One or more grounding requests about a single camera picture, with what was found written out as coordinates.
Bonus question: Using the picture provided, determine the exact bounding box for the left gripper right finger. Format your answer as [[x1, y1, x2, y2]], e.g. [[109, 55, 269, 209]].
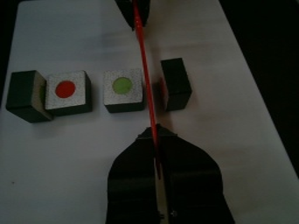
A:
[[155, 123, 238, 224]]

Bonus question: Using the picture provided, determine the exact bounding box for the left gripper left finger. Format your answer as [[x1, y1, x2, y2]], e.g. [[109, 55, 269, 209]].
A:
[[105, 126, 162, 224]]

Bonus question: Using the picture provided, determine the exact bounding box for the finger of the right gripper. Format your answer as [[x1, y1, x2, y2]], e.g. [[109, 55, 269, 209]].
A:
[[115, 0, 137, 32], [137, 0, 153, 29]]

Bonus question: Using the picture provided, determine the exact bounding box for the sushi piece with green centre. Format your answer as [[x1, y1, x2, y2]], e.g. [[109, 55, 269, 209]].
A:
[[102, 68, 149, 114]]

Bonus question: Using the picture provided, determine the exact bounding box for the dark green sushi end piece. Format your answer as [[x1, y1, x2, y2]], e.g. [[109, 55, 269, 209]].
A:
[[157, 57, 193, 112], [5, 69, 55, 123]]

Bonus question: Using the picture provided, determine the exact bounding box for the sushi piece with red centre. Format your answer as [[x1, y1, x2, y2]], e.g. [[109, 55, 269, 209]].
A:
[[45, 70, 94, 117]]

